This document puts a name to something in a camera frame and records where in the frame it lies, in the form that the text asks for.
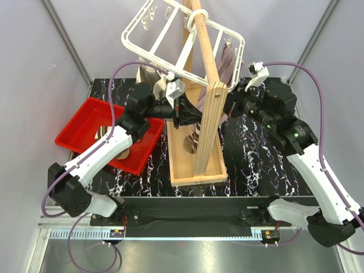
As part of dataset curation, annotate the grey beige sock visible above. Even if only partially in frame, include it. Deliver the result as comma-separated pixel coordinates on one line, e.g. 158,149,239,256
136,65,167,100

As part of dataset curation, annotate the purple cable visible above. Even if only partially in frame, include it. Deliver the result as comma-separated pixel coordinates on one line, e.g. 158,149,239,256
41,61,171,272
235,61,364,255

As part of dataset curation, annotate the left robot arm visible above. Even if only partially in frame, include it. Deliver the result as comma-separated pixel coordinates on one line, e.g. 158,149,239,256
45,82,202,225

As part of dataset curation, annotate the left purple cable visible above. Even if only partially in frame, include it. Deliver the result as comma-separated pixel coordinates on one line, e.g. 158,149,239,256
41,61,171,272

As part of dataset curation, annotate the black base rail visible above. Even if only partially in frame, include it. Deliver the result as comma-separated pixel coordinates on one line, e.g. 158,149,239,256
89,196,292,238

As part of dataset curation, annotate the white clip hanger frame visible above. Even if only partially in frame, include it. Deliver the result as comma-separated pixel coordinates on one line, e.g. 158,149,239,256
121,0,246,90

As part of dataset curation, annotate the brown striped sock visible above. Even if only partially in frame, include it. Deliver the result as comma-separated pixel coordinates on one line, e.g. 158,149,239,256
184,123,201,154
92,126,133,162

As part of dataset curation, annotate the white clip holding mauve sock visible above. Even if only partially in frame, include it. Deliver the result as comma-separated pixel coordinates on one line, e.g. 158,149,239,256
224,36,231,48

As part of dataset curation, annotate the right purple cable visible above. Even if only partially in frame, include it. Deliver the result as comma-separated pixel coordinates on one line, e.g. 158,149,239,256
235,61,364,255

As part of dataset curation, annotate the red plastic tray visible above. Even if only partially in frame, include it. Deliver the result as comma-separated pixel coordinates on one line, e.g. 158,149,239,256
55,98,164,176

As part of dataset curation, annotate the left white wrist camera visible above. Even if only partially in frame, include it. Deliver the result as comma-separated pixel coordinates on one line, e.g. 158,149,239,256
165,72,185,108

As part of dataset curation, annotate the black marble mat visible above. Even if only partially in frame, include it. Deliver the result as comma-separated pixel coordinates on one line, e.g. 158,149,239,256
88,76,312,197

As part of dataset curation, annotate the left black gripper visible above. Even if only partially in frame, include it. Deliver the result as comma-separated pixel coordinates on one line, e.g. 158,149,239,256
143,93,207,130

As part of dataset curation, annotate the mauve sock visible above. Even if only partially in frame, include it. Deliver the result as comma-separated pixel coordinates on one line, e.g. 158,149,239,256
196,44,235,111

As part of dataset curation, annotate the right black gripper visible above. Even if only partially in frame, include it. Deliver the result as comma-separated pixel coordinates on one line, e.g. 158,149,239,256
213,81,276,130

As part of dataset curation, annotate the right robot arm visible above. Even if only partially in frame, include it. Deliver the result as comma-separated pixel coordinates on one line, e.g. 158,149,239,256
224,79,363,247

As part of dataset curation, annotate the wooden stand with tray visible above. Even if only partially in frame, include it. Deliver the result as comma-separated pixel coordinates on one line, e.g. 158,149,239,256
167,1,228,187

